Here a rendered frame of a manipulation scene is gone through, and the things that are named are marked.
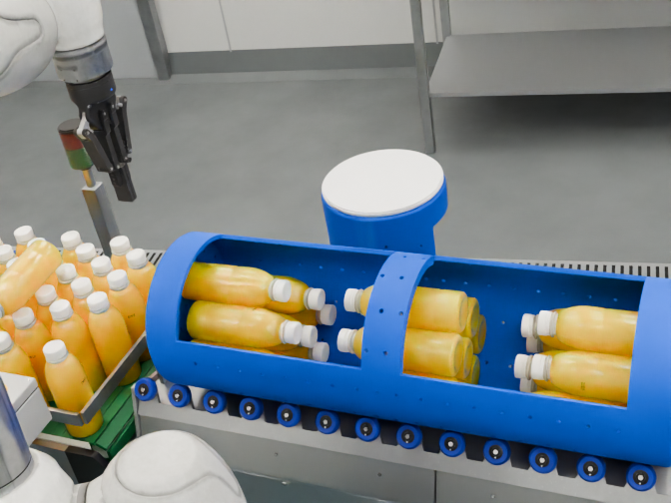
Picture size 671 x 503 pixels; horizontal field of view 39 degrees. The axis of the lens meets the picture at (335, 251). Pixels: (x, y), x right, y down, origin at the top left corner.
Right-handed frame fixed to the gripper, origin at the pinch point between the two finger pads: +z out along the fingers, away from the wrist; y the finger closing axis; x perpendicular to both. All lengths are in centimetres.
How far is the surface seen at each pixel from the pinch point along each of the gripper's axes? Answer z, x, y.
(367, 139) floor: 137, -64, -253
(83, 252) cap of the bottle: 26.6, -25.9, -12.0
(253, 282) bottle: 18.8, 21.1, 0.2
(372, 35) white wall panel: 117, -85, -325
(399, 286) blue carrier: 14, 49, 3
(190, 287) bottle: 20.4, 8.9, 1.7
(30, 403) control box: 30.1, -12.7, 26.2
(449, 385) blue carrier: 24, 60, 13
